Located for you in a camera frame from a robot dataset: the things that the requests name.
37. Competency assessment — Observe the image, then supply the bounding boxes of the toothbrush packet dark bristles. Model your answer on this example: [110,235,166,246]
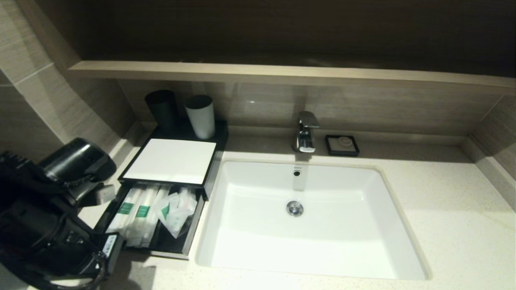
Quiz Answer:
[125,186,160,247]

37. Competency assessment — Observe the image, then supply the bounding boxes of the black storage box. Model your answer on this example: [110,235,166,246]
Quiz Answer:
[118,120,229,202]

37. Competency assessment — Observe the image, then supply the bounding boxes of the green and white sachet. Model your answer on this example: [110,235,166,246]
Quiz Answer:
[106,187,144,235]

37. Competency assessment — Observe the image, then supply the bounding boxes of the black cup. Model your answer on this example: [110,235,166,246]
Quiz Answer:
[145,90,179,131]

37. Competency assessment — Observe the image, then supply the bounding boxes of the white cup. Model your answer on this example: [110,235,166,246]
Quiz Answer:
[185,95,216,140]

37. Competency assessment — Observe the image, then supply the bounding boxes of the chrome faucet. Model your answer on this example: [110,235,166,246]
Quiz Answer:
[292,111,320,153]

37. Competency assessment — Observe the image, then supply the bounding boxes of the white sink basin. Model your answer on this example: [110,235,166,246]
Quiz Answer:
[196,159,430,280]

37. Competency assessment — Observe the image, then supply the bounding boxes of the black square soap dish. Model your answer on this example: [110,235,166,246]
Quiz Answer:
[325,135,360,157]

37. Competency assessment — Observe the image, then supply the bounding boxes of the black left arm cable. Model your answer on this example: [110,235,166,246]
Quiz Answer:
[24,258,108,290]

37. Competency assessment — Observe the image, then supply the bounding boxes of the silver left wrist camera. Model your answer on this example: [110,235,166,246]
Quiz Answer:
[96,184,117,204]

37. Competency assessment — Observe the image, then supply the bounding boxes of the wooden wall shelf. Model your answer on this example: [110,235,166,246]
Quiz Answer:
[69,60,516,89]

